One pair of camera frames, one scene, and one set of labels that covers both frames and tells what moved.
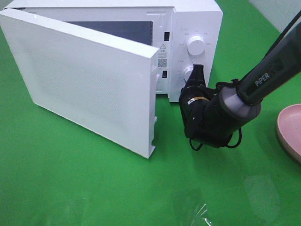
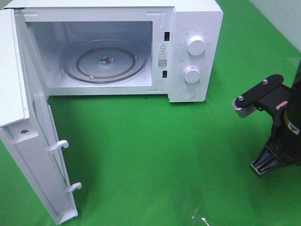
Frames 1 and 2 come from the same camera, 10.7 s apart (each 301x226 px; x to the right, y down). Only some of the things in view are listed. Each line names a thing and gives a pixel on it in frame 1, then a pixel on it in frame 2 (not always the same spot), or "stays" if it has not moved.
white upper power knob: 196,45 stays
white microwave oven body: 186,33 stays
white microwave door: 106,84 → 27,130
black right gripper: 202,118 → 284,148
